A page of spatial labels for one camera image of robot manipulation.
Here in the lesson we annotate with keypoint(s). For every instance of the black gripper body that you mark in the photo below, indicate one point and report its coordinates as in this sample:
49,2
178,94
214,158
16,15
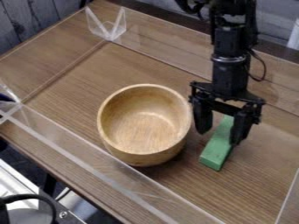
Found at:
227,90

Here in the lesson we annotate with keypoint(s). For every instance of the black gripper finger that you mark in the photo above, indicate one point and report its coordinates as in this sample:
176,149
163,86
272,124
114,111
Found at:
202,113
244,119

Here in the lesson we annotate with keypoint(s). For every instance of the green rectangular block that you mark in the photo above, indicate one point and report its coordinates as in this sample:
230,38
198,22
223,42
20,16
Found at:
218,147

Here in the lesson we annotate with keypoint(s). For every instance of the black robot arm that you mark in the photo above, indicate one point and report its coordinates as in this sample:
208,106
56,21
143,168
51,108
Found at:
234,36

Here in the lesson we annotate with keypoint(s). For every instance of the brown wooden bowl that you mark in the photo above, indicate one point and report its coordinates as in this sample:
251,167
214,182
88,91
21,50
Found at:
143,123

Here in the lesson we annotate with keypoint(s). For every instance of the clear acrylic corner bracket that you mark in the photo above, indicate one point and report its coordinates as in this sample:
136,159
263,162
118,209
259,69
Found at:
107,30

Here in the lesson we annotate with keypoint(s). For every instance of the clear acrylic front wall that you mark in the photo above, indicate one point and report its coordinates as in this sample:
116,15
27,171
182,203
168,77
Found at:
142,201

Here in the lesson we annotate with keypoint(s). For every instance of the grey metal base plate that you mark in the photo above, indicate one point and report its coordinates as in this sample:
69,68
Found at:
24,204

